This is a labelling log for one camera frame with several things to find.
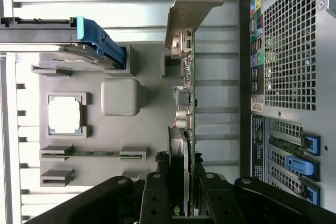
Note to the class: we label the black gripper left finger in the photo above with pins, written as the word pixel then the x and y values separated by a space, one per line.
pixel 155 200

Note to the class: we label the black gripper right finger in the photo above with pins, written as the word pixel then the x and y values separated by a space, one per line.
pixel 223 203

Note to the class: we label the green RAM stick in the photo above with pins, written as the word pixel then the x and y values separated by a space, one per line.
pixel 105 153

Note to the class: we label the green installed expansion card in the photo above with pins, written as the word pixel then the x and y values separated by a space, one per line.
pixel 286 145

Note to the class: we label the blue expansion slot clip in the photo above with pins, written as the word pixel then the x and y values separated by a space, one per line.
pixel 312 144
pixel 302 167
pixel 312 192

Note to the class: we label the grey plastic parts rack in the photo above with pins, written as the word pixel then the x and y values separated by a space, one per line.
pixel 152 103

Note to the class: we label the silver CPU chip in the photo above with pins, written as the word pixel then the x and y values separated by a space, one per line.
pixel 64 113

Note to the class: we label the grey open PC case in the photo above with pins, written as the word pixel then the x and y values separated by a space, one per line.
pixel 288 51

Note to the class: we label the disk in blue carrier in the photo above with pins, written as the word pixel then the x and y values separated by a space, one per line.
pixel 105 41

